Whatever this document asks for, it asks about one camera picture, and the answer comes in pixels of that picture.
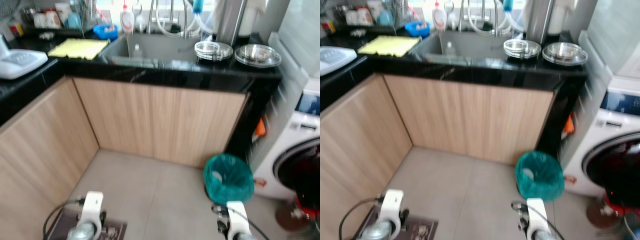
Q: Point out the dish soap bottle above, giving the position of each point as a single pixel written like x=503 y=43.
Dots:
x=439 y=19
x=127 y=20

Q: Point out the red metal object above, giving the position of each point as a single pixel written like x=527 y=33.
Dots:
x=307 y=207
x=620 y=205

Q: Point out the small orange object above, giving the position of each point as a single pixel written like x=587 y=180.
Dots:
x=259 y=128
x=569 y=125

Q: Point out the small steel bowl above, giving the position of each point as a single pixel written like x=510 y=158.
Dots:
x=206 y=47
x=515 y=46

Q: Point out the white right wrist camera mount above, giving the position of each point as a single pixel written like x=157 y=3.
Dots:
x=237 y=215
x=537 y=212

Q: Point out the small clear bottle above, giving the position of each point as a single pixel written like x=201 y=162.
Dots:
x=450 y=49
x=137 y=51

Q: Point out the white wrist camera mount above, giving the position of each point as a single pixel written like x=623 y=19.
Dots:
x=92 y=205
x=392 y=202
x=237 y=215
x=537 y=212

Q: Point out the wide steel bowl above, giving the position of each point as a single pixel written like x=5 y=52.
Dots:
x=535 y=50
x=226 y=53

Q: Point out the steel column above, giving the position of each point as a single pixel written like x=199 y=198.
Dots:
x=539 y=20
x=230 y=20

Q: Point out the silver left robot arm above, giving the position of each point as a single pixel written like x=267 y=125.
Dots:
x=377 y=233
x=82 y=233

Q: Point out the steel tap with valve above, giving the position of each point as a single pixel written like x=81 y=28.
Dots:
x=496 y=20
x=185 y=22

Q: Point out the dish rack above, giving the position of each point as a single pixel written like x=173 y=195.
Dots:
x=55 y=20
x=367 y=17

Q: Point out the white washing machine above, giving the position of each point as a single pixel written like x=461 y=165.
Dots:
x=600 y=130
x=285 y=145

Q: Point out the white kitchen appliance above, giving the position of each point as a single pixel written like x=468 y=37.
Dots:
x=335 y=57
x=20 y=62

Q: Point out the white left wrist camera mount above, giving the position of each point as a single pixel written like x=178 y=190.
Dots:
x=92 y=205
x=392 y=202

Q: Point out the yellow dish mat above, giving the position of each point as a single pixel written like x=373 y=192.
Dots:
x=77 y=48
x=390 y=46

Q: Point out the white cylinder with black base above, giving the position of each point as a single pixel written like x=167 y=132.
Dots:
x=556 y=17

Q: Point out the large steel plate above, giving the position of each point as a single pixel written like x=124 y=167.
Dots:
x=240 y=60
x=548 y=58

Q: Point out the white mug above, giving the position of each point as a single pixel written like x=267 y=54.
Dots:
x=52 y=20
x=351 y=18
x=39 y=20
x=364 y=16

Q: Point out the steel kitchen sink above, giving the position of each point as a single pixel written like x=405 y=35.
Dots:
x=475 y=45
x=160 y=47

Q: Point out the teal cup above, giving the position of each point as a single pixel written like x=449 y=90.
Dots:
x=386 y=18
x=75 y=21

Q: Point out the wooden sink cabinet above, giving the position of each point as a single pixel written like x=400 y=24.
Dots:
x=470 y=120
x=160 y=120

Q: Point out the dark patterned floor mat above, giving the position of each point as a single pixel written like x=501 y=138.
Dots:
x=112 y=231
x=425 y=227

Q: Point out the blue plastic basket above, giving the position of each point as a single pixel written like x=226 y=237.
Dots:
x=416 y=29
x=106 y=32

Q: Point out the green lined trash bin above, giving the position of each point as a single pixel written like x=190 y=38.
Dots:
x=227 y=180
x=539 y=177

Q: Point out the wooden side cabinet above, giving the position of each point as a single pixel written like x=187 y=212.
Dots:
x=40 y=150
x=360 y=145

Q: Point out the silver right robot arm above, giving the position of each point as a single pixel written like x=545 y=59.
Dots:
x=545 y=235
x=245 y=237

